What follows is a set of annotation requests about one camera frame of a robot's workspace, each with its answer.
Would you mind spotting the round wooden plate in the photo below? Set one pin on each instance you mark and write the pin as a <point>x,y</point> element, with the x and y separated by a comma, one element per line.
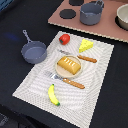
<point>64,73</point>

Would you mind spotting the wooden handled toy fork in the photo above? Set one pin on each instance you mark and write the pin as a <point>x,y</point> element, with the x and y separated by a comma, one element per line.
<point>66,80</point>

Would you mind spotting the red toy tomato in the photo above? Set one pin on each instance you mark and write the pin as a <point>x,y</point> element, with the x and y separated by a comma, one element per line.
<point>64,39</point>

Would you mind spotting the white woven placemat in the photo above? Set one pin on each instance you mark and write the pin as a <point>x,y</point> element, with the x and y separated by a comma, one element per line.
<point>76,105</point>

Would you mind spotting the pink toy stove top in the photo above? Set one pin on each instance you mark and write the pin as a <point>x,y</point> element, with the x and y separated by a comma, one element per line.
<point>107,26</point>

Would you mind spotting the orange toy bread loaf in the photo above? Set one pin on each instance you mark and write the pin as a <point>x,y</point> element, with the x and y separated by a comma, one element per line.
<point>69,65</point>

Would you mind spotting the yellow toy banana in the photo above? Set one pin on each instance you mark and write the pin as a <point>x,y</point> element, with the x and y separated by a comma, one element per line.
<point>52,96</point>

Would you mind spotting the cream bowl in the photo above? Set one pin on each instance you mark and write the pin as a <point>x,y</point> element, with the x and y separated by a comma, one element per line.
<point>122,14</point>

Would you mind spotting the small grey frying pan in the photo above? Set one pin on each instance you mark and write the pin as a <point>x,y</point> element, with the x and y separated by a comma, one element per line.
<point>33,52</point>

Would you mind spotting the wooden handled toy knife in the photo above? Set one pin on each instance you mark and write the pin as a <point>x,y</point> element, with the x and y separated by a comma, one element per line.
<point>79,56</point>

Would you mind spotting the grey toy cooking pot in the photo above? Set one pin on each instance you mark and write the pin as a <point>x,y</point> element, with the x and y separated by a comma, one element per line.
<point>90,13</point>

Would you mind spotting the yellow toy cheese wedge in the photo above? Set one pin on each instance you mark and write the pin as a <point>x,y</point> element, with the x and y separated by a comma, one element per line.
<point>85,45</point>

